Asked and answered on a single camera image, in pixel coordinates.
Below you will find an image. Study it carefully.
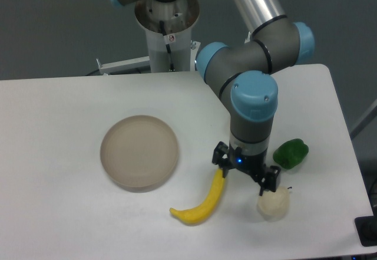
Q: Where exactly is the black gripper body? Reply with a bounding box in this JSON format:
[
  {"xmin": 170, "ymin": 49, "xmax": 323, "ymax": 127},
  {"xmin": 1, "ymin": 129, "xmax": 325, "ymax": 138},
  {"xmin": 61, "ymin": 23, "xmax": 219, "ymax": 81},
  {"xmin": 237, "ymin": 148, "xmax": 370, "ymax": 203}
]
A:
[{"xmin": 228, "ymin": 146, "xmax": 267, "ymax": 181}]

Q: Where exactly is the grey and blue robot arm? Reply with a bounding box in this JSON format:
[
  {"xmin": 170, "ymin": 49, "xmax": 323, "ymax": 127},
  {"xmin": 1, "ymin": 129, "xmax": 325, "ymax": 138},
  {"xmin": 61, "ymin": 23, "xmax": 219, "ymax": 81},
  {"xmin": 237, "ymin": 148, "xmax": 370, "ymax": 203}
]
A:
[{"xmin": 110, "ymin": 0, "xmax": 315, "ymax": 192}]

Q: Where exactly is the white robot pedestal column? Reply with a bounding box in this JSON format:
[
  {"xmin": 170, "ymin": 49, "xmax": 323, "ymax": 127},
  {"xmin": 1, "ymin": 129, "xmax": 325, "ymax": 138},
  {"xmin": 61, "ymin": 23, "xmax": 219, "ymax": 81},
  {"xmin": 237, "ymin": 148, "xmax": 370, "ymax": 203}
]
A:
[{"xmin": 135, "ymin": 0, "xmax": 200, "ymax": 73}]

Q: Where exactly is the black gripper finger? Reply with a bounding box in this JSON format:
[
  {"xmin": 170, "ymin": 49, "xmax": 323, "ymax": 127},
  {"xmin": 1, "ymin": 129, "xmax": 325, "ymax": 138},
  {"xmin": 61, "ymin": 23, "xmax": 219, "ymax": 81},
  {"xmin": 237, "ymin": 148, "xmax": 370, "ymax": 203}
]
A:
[
  {"xmin": 212, "ymin": 141, "xmax": 230, "ymax": 178},
  {"xmin": 253, "ymin": 165, "xmax": 281, "ymax": 196}
]

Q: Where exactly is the yellow toy banana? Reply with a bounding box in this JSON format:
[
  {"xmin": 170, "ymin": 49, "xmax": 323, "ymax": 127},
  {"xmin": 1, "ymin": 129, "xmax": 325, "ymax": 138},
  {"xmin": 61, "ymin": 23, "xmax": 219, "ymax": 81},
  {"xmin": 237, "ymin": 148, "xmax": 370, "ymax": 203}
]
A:
[{"xmin": 169, "ymin": 169, "xmax": 226, "ymax": 225}]

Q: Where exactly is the green toy bell pepper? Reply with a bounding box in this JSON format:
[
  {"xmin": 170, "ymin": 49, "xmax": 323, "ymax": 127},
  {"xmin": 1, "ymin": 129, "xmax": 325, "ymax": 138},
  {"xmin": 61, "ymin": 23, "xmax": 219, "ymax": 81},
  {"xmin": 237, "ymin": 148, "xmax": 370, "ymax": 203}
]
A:
[{"xmin": 273, "ymin": 139, "xmax": 309, "ymax": 170}]

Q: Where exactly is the black cable on pedestal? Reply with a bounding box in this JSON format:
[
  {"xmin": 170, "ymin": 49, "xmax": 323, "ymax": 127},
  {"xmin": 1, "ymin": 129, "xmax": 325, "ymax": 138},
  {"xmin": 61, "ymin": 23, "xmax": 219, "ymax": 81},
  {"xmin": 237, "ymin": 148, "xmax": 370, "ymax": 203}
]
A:
[{"xmin": 159, "ymin": 20, "xmax": 176, "ymax": 73}]

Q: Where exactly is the beige round plate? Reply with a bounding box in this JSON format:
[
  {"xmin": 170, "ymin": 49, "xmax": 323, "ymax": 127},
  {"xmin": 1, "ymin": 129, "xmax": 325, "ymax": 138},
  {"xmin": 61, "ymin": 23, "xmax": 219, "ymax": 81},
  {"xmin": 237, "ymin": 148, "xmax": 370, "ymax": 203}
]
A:
[{"xmin": 100, "ymin": 115, "xmax": 179, "ymax": 192}]

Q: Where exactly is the black device at table edge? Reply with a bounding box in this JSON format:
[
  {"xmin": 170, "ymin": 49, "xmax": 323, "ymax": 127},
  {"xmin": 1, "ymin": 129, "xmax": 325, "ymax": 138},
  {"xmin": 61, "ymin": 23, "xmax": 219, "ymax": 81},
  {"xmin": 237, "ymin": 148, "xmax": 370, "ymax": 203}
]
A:
[{"xmin": 355, "ymin": 216, "xmax": 376, "ymax": 247}]

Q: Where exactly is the grey metal stand leg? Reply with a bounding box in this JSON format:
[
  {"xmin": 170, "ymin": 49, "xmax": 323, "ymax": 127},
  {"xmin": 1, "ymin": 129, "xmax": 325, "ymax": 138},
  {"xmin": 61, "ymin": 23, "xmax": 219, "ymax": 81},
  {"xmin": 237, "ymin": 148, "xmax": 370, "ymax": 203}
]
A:
[{"xmin": 349, "ymin": 99, "xmax": 377, "ymax": 140}]

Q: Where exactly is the white upright bracket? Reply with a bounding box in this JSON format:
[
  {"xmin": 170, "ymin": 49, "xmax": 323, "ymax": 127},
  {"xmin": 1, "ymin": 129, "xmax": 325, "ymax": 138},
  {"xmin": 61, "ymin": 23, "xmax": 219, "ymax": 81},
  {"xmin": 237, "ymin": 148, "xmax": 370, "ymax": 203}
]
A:
[{"xmin": 244, "ymin": 31, "xmax": 253, "ymax": 44}]

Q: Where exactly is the white metal frame bracket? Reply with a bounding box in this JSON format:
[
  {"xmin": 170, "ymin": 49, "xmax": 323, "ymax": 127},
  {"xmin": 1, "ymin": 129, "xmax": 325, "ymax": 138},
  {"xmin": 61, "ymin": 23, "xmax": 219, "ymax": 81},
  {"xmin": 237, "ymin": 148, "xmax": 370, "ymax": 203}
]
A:
[{"xmin": 96, "ymin": 56, "xmax": 150, "ymax": 75}]

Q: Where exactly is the white toy pear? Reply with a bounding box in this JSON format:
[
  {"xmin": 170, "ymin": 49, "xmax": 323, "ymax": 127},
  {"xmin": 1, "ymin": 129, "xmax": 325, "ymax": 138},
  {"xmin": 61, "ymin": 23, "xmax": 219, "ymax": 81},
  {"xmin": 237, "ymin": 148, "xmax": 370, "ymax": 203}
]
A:
[{"xmin": 257, "ymin": 186, "xmax": 290, "ymax": 219}]

